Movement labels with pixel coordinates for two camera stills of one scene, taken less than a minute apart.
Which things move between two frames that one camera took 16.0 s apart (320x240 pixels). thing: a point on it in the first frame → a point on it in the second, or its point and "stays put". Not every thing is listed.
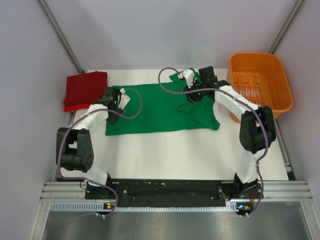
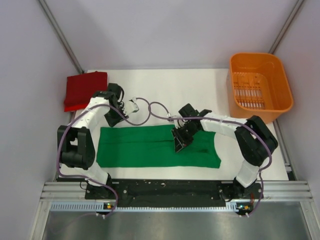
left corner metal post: [61, 33] stays put
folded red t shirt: [82, 90] stays put
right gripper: [193, 98] → [180, 141]
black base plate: [171, 192] stays put
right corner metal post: [289, 20] stays put
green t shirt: [164, 113] → [153, 146]
